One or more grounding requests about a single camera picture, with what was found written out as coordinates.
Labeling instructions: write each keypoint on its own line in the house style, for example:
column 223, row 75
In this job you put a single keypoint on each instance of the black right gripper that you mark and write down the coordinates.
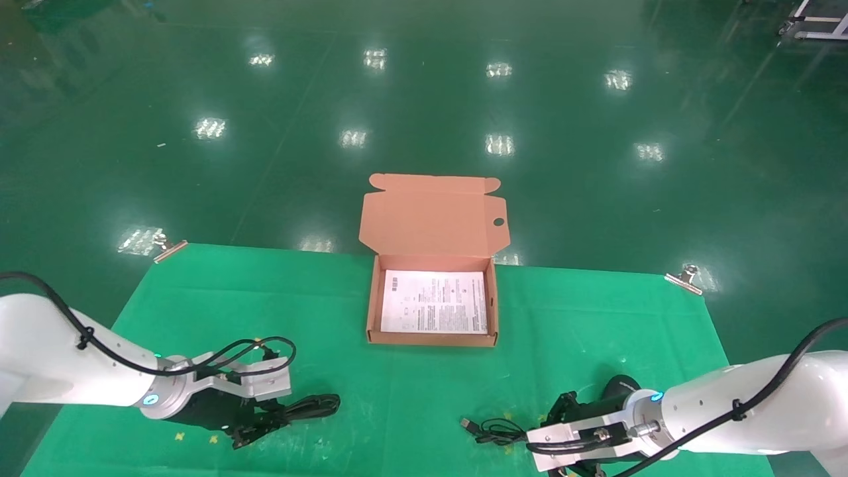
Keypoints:
column 615, row 392

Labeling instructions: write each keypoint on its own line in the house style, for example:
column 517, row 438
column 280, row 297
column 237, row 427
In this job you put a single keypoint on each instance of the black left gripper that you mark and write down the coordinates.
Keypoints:
column 215, row 407

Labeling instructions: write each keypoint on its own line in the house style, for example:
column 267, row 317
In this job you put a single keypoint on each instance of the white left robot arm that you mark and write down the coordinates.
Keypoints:
column 53, row 361

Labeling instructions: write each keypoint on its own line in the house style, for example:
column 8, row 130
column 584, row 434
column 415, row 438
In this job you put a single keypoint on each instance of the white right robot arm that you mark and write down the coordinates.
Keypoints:
column 762, row 404

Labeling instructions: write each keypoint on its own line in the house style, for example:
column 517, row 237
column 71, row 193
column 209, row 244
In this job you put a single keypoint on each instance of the brown cardboard box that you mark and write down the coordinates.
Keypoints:
column 430, row 218

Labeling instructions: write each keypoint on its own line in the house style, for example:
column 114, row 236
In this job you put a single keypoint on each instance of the green table cloth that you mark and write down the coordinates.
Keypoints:
column 424, row 397

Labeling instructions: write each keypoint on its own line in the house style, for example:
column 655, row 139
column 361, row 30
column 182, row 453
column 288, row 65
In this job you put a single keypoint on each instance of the white printed paper sheet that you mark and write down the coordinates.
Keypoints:
column 434, row 301

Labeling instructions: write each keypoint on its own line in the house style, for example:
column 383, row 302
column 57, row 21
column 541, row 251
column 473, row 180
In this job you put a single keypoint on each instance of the metal spring clamp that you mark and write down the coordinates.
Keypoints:
column 686, row 278
column 169, row 250

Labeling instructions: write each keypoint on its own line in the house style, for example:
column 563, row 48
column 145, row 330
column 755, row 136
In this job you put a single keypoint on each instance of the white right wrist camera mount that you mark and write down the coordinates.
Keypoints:
column 555, row 434

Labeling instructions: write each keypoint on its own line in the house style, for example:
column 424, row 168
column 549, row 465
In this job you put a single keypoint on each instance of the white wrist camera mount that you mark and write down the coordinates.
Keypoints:
column 265, row 384
column 555, row 434

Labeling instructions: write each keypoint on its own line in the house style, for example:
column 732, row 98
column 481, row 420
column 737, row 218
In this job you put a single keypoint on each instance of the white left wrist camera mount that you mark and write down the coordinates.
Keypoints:
column 265, row 384

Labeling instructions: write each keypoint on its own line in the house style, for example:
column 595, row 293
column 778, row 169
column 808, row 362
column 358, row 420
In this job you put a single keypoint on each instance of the white table foot frame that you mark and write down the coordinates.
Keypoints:
column 818, row 26

